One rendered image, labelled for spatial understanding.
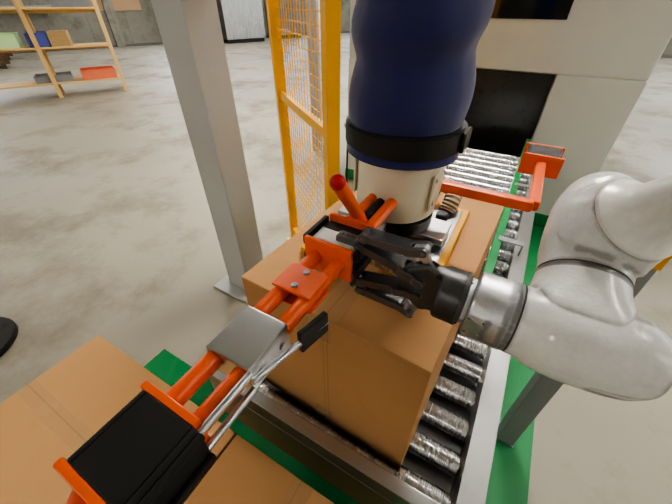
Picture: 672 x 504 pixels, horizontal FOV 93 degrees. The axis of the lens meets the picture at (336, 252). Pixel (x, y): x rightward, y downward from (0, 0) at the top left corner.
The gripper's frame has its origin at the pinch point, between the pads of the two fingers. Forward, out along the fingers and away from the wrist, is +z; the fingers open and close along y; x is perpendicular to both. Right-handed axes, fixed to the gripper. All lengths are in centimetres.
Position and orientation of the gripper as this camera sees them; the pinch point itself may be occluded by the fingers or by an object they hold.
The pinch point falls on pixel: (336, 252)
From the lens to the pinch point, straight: 50.8
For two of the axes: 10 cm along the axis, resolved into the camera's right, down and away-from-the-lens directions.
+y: -0.1, 7.8, 6.3
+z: -8.7, -3.2, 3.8
